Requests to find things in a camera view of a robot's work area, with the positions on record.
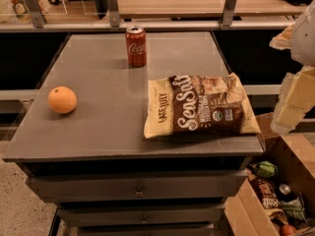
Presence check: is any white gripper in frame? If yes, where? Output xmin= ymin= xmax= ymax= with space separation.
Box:
xmin=269 ymin=0 xmax=315 ymax=134

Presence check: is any red coke can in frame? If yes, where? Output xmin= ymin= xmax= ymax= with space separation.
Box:
xmin=125 ymin=27 xmax=147 ymax=67

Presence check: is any dark can in box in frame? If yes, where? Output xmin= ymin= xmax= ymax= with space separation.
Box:
xmin=277 ymin=183 xmax=295 ymax=202

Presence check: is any cardboard box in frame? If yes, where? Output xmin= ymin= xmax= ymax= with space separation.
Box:
xmin=225 ymin=113 xmax=315 ymax=236

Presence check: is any green snack bag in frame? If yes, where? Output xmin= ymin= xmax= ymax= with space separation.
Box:
xmin=251 ymin=161 xmax=278 ymax=178

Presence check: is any sea salt chips bag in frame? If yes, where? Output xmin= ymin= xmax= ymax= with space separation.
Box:
xmin=144 ymin=74 xmax=261 ymax=139

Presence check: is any brown chips bag in box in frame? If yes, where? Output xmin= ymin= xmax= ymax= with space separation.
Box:
xmin=249 ymin=177 xmax=288 ymax=224

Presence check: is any red apple in box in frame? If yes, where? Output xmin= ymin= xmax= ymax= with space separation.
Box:
xmin=280 ymin=224 xmax=296 ymax=236

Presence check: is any wooden desk top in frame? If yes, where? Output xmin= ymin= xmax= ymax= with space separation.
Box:
xmin=118 ymin=0 xmax=306 ymax=18

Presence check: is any grey drawer cabinet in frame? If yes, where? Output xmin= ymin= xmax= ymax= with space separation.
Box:
xmin=4 ymin=31 xmax=262 ymax=236

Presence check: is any orange fruit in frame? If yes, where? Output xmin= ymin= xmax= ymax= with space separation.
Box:
xmin=47 ymin=87 xmax=77 ymax=114

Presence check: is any orange juice carton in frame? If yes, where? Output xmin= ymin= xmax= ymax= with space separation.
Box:
xmin=10 ymin=0 xmax=31 ymax=23

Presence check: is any metal rail with brackets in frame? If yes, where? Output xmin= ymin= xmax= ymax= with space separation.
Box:
xmin=0 ymin=0 xmax=296 ymax=32

